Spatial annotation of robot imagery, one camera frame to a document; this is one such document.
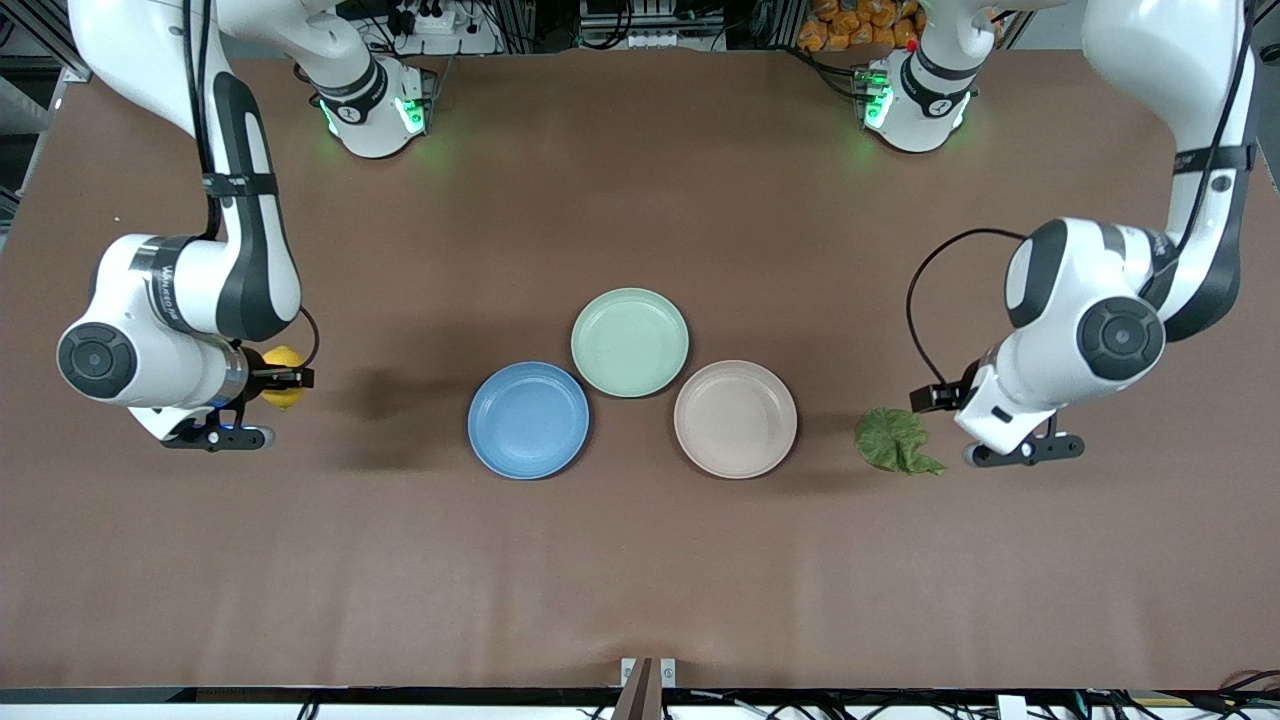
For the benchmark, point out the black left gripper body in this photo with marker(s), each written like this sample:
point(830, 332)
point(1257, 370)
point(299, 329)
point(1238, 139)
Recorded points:
point(962, 393)

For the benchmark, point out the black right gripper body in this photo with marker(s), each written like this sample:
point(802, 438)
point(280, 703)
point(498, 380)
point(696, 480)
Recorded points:
point(262, 377)

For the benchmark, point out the yellow lemon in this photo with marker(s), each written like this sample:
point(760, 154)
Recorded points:
point(284, 400)

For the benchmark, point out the green lettuce leaf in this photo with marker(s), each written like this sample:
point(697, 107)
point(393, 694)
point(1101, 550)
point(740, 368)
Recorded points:
point(892, 440)

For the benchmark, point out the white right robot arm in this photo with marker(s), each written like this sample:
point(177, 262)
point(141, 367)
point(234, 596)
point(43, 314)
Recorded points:
point(190, 290)

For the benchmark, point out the beige plate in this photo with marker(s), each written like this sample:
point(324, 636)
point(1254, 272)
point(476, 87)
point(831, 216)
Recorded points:
point(735, 420)

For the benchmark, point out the blue plate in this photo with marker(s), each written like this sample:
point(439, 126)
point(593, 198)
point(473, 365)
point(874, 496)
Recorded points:
point(528, 420)

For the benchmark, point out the light green plate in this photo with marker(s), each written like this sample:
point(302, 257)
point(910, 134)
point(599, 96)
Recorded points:
point(630, 342)

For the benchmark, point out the brown table cover sheet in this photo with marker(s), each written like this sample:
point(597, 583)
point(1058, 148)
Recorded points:
point(640, 570)

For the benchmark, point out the bag of oranges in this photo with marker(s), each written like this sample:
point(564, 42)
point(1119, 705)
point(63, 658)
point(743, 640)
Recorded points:
point(850, 25)

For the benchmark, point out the white power strip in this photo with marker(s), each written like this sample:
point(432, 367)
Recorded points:
point(435, 20)

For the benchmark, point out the grey electrical equipment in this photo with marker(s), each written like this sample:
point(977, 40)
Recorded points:
point(650, 25)

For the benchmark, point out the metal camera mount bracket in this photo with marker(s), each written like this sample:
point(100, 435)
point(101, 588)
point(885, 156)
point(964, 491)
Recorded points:
point(648, 690)

